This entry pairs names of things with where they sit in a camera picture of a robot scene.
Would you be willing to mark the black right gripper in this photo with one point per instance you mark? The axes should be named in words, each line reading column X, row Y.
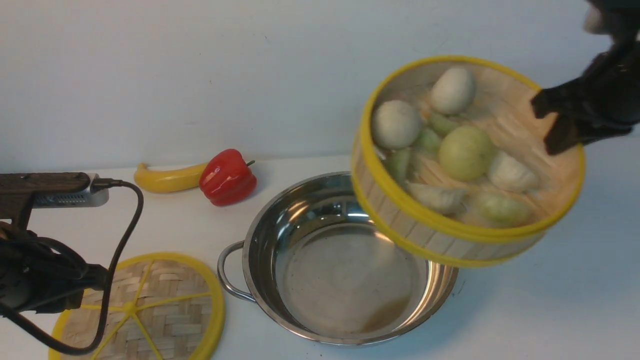
column 610, row 83

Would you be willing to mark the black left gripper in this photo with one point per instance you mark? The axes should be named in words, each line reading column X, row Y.
column 43, row 275

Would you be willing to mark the woven bamboo steamer lid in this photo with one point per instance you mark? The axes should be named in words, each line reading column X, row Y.
column 163, row 306

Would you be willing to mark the bamboo steamer basket yellow rim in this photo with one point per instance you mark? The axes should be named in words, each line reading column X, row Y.
column 502, row 109

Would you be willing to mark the stainless steel pot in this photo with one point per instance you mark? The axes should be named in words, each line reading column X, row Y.
column 319, row 267

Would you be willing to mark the white dumpling right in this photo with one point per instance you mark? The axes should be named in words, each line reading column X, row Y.
column 508, row 174

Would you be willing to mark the white dumpling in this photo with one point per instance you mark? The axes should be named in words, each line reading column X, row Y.
column 442, row 200
column 508, row 174

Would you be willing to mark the white round bun right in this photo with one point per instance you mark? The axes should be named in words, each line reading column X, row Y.
column 454, row 91

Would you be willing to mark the white round bun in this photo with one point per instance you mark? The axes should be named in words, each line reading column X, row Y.
column 395, row 124
column 454, row 91

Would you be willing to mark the green round bun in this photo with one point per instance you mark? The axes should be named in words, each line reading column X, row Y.
column 466, row 153

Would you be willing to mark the green dumpling front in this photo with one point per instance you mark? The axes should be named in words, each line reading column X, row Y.
column 501, row 211

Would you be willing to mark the green dumpling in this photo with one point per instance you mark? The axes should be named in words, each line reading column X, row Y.
column 501, row 211
column 428, row 142
column 397, row 165

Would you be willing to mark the green dumpling middle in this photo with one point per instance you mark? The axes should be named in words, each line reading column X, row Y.
column 428, row 142

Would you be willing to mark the yellow banana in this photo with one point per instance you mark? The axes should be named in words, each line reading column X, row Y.
column 168, row 181

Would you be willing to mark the white dumpling front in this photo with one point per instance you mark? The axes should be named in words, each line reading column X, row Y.
column 442, row 200

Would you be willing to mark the white round bun left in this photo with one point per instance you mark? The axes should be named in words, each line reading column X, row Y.
column 395, row 124

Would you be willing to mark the green dumpling left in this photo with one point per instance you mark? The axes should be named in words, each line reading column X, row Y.
column 397, row 165

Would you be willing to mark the red bell pepper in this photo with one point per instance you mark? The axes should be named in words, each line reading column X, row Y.
column 227, row 179

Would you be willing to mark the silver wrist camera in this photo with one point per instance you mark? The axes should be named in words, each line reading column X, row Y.
column 54, row 189

